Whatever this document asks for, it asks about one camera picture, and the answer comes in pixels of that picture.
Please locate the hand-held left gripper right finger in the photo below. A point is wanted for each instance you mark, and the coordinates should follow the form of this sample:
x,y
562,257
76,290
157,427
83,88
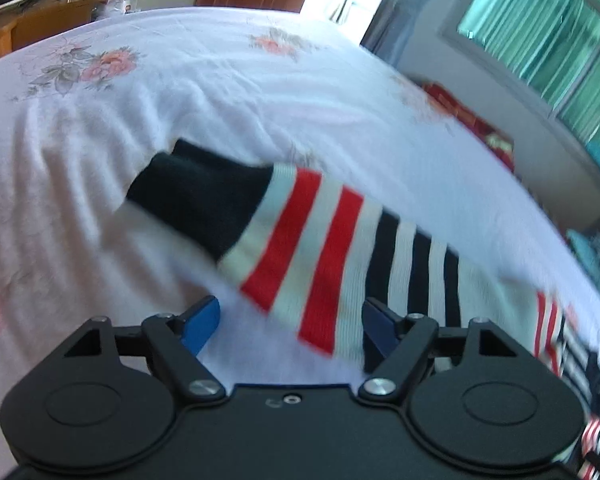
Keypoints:
x,y
380,335

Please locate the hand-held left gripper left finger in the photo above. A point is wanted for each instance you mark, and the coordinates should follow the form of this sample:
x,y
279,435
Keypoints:
x,y
200,327

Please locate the striped knit sweater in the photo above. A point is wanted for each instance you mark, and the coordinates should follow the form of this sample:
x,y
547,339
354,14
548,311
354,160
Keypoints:
x,y
320,240

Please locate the red pillow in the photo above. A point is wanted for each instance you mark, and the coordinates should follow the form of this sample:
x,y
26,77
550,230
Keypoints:
x,y
475,122

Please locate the white floral bed sheet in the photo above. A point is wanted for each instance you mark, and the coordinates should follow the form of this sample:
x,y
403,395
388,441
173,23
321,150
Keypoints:
x,y
180,85

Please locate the grey curtain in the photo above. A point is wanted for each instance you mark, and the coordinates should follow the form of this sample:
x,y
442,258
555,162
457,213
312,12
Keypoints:
x,y
405,5

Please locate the window with green curtain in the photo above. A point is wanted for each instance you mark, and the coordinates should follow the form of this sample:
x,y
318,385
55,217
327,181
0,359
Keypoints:
x,y
545,35

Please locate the wooden desk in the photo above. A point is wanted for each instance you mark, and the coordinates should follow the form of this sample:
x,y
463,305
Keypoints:
x,y
45,17

